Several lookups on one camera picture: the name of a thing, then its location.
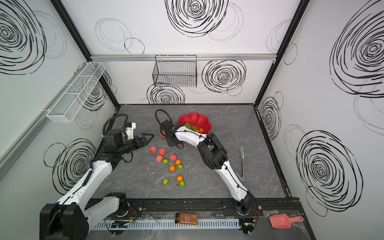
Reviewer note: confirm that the clear wall shelf rack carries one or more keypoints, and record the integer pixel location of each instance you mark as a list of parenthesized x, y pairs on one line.
[(83, 92)]

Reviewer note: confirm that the brown bottle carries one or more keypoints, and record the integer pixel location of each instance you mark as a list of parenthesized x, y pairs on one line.
[(186, 219)]

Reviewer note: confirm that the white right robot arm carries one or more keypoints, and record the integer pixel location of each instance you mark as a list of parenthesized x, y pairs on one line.
[(214, 156)]

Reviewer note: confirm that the fake peach right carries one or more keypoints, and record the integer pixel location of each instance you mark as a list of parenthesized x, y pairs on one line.
[(173, 157)]

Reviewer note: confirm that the black corner frame post right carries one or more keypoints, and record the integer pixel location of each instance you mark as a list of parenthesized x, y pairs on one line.
[(303, 4)]

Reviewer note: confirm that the white slotted cable duct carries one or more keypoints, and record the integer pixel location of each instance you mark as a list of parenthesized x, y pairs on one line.
[(203, 224)]

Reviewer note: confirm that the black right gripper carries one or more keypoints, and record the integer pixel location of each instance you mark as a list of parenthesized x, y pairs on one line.
[(171, 140)]

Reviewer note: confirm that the fake peach middle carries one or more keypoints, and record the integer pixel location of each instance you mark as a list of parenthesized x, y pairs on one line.
[(162, 151)]

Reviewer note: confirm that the black corner frame post left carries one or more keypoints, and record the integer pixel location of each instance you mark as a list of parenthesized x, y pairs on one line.
[(66, 19)]

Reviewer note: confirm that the fake peach left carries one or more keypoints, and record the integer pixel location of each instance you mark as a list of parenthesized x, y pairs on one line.
[(153, 150)]

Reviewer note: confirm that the black corner frame post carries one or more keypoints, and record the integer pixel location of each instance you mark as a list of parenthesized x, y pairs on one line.
[(66, 19), (303, 4)]

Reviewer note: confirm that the black wire basket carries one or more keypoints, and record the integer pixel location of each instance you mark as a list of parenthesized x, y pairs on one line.
[(176, 73)]

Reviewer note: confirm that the orange fake fruit front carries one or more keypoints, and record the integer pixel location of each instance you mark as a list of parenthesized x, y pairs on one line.
[(180, 178)]

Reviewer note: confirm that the red flower-shaped fruit bowl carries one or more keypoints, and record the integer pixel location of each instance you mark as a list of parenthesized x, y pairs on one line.
[(196, 120)]

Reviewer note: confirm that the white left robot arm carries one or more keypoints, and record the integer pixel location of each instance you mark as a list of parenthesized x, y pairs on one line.
[(69, 218)]

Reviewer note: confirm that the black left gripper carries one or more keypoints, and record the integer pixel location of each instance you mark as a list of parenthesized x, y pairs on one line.
[(139, 141)]

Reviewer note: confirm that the green fake grape bunch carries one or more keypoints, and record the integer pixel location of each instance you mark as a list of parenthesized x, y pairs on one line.
[(190, 127)]

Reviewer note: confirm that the green kitchen tongs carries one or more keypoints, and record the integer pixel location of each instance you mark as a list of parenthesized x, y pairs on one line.
[(242, 175)]

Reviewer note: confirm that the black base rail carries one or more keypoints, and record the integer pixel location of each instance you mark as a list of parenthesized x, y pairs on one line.
[(225, 206)]

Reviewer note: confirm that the fake peach lower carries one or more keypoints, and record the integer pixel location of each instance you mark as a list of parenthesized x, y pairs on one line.
[(159, 158)]

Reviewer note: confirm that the pink plastic scoop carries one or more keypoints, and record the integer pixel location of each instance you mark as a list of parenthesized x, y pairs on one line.
[(283, 221)]

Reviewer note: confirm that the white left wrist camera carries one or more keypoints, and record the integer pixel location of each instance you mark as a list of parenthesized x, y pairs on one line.
[(129, 130)]

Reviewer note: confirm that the aluminium wall rail back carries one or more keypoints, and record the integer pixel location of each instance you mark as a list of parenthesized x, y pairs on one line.
[(183, 57)]

